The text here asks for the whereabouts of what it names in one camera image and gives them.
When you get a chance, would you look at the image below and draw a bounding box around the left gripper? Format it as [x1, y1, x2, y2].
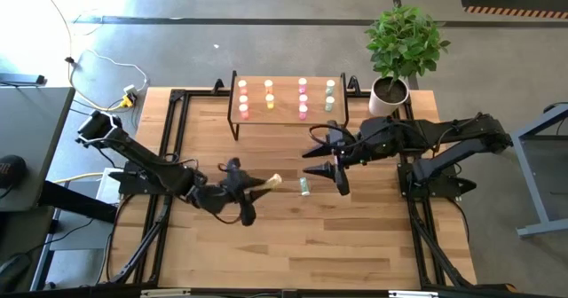
[188, 157, 272, 227]

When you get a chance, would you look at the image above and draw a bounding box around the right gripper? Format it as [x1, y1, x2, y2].
[302, 120, 369, 197]

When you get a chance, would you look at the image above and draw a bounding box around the white plant pot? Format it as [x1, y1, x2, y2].
[367, 75, 410, 118]

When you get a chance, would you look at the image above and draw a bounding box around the silver aluminium bar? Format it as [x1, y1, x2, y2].
[140, 287, 192, 298]
[388, 290, 440, 298]

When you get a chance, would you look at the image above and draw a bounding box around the green leafy plant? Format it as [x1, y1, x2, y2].
[364, 4, 452, 80]

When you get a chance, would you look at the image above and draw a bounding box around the white board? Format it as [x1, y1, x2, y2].
[95, 167, 126, 206]

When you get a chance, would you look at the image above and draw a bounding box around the black desk beam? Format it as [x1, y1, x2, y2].
[37, 180, 119, 224]

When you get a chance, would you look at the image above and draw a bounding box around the blue-grey side table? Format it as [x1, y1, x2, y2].
[487, 101, 568, 239]

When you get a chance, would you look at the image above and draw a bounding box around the grey desk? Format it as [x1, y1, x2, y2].
[0, 86, 76, 214]

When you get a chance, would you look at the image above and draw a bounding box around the black cap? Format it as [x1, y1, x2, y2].
[0, 154, 28, 191]

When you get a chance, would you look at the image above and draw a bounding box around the black flat device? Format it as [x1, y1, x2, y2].
[0, 73, 47, 87]

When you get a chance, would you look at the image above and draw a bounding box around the black rounded floor device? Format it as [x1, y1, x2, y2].
[0, 254, 31, 293]

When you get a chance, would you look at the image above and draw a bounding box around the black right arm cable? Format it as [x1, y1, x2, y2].
[308, 123, 343, 147]

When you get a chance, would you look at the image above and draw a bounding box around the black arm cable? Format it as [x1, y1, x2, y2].
[212, 160, 245, 227]
[308, 123, 343, 147]

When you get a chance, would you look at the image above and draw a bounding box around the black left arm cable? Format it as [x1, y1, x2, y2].
[212, 160, 245, 227]

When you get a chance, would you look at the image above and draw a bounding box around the wooden shelf black metal frame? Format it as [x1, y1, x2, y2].
[225, 69, 351, 143]

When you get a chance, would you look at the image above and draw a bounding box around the white floor cable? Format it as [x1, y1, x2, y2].
[70, 48, 149, 93]

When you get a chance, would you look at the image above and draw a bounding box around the long yellow floor cable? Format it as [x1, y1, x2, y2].
[34, 0, 130, 113]

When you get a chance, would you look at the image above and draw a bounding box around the short yellow cable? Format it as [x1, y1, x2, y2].
[51, 171, 104, 184]

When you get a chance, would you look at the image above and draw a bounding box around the black floor cable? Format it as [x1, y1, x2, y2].
[68, 96, 137, 121]

